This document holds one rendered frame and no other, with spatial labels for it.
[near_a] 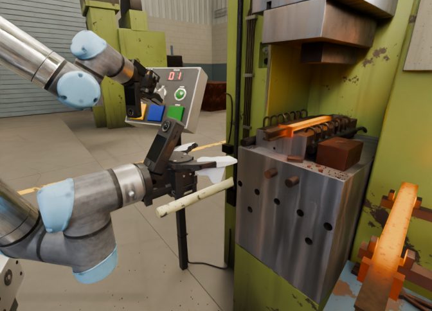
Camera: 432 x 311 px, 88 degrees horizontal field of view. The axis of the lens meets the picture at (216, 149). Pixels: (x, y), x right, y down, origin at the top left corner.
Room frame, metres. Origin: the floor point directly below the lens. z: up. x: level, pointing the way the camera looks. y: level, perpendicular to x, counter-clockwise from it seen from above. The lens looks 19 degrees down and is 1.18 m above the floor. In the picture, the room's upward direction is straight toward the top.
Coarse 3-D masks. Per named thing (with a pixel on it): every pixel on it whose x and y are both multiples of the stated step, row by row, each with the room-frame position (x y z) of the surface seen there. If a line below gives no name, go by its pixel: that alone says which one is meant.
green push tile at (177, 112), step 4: (168, 108) 0.98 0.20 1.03; (172, 108) 0.97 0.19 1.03; (176, 108) 0.96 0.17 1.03; (180, 108) 0.96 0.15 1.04; (168, 112) 0.97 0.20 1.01; (172, 112) 0.96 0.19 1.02; (176, 112) 0.95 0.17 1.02; (180, 112) 0.94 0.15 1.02; (172, 116) 0.95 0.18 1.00; (176, 116) 0.94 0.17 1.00; (180, 116) 0.93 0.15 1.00; (180, 120) 0.93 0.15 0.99
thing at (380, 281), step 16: (400, 192) 0.44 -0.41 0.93; (416, 192) 0.44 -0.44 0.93; (400, 208) 0.38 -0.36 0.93; (400, 224) 0.33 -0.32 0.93; (384, 240) 0.29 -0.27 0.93; (400, 240) 0.29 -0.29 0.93; (384, 256) 0.26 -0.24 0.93; (368, 272) 0.22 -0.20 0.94; (384, 272) 0.22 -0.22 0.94; (368, 288) 0.20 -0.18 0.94; (384, 288) 0.20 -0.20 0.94; (400, 288) 0.21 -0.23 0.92; (368, 304) 0.18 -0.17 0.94; (384, 304) 0.18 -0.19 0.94
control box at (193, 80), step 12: (156, 72) 1.11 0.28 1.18; (168, 72) 1.08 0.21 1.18; (192, 72) 1.03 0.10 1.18; (204, 72) 1.06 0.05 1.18; (156, 84) 1.08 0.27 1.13; (168, 84) 1.05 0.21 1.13; (180, 84) 1.03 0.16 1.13; (192, 84) 1.00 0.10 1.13; (204, 84) 1.06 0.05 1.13; (168, 96) 1.02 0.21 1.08; (192, 96) 0.97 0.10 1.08; (192, 108) 0.95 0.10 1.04; (132, 120) 1.03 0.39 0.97; (144, 120) 1.00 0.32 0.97; (192, 120) 0.95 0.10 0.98; (192, 132) 0.95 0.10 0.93
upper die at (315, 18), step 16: (320, 0) 0.68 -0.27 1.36; (272, 16) 0.79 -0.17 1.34; (288, 16) 0.75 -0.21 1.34; (304, 16) 0.71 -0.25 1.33; (320, 16) 0.68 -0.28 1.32; (336, 16) 0.72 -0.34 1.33; (352, 16) 0.79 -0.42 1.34; (368, 16) 0.88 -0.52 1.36; (272, 32) 0.79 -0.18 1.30; (288, 32) 0.75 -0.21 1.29; (304, 32) 0.71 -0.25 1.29; (320, 32) 0.67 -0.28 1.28; (336, 32) 0.73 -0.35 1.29; (352, 32) 0.80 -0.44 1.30; (368, 32) 0.90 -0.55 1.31
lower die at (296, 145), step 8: (296, 120) 0.97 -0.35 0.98; (304, 120) 0.92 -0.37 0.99; (328, 120) 0.87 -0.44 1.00; (352, 120) 0.91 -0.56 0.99; (264, 128) 0.83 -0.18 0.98; (272, 128) 0.79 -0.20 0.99; (304, 128) 0.75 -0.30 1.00; (336, 128) 0.81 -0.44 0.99; (256, 136) 0.82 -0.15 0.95; (264, 136) 0.79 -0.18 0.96; (296, 136) 0.69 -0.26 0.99; (304, 136) 0.68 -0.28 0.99; (312, 136) 0.69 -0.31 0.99; (352, 136) 0.93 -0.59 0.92; (256, 144) 0.81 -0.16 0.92; (264, 144) 0.79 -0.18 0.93; (272, 144) 0.76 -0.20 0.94; (280, 144) 0.74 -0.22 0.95; (288, 144) 0.71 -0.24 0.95; (296, 144) 0.69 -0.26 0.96; (304, 144) 0.67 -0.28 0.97; (280, 152) 0.73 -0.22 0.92; (288, 152) 0.71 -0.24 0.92; (296, 152) 0.69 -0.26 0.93; (304, 152) 0.67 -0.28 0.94
